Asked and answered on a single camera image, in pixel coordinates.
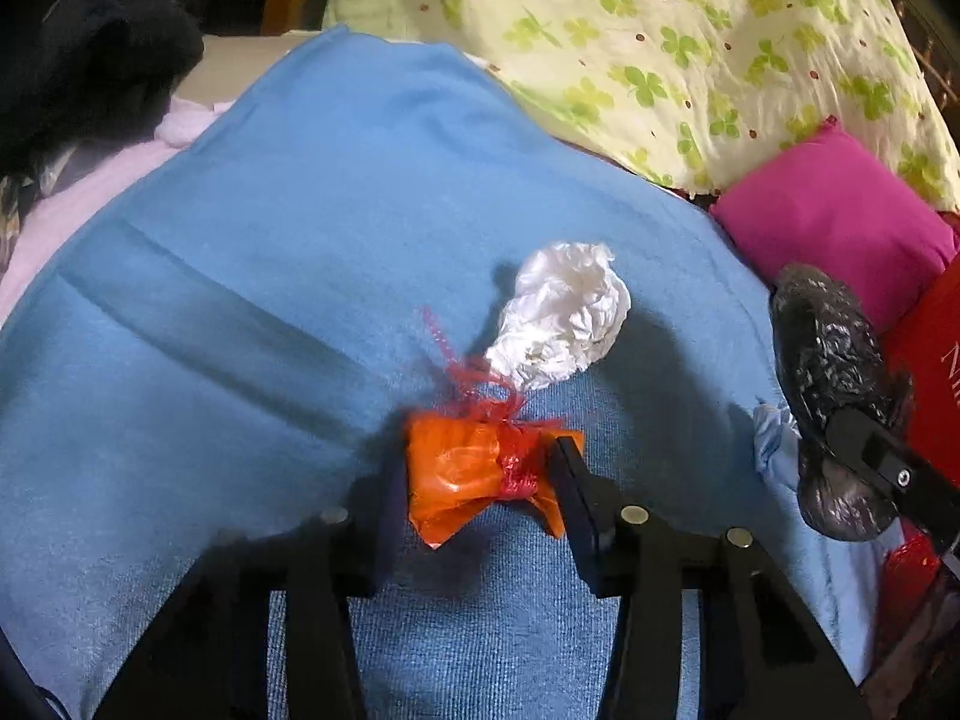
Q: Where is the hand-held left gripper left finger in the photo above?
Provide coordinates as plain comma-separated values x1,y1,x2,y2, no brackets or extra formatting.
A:
94,506,376,720

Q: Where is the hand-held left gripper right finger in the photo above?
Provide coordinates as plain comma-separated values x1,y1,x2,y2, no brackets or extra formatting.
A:
551,435,871,720

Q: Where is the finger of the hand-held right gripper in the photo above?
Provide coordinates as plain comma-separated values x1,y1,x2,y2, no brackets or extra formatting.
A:
821,401,960,571

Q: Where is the red net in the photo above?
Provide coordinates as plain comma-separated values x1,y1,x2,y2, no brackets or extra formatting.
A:
416,306,563,500

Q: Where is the black plastic bag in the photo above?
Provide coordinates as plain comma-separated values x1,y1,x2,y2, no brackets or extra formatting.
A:
769,262,916,541

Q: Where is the orange plastic wrapper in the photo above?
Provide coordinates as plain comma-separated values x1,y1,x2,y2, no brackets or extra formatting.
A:
405,414,586,548

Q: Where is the red bag with white print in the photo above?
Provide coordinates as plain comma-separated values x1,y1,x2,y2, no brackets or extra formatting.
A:
877,251,960,488

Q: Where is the crumpled white plastic bag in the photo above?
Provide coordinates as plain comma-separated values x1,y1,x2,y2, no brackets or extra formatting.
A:
484,241,632,393

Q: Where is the pink pillow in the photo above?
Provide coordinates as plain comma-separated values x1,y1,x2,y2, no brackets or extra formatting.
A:
709,120,959,335

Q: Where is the blue blanket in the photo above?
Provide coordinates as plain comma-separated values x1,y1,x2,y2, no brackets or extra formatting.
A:
0,24,886,720

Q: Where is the pale pink cloth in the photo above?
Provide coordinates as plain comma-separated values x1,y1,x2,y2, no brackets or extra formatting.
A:
0,101,218,316

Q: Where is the clover print quilt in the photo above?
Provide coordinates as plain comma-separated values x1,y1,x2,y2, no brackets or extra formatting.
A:
322,0,960,215

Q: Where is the black fuzzy cloth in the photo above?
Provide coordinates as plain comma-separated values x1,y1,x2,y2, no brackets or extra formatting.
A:
0,0,205,173

